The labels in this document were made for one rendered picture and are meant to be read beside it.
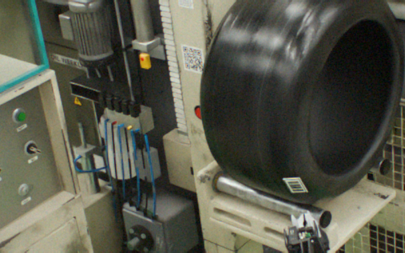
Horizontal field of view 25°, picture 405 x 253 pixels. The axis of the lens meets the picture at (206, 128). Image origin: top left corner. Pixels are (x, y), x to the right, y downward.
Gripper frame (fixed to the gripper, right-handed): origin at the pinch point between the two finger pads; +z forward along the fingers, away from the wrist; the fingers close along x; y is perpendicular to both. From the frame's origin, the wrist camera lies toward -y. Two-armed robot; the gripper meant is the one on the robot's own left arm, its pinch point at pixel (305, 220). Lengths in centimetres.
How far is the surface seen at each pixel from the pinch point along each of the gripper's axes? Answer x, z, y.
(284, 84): -5.5, 12.9, 28.3
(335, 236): -2.3, 14.1, -20.2
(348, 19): -22.5, 28.2, 29.8
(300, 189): -0.4, 8.3, 2.4
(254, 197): 14.5, 24.4, -9.0
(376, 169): -16.2, 33.6, -19.4
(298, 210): 3.9, 16.2, -10.4
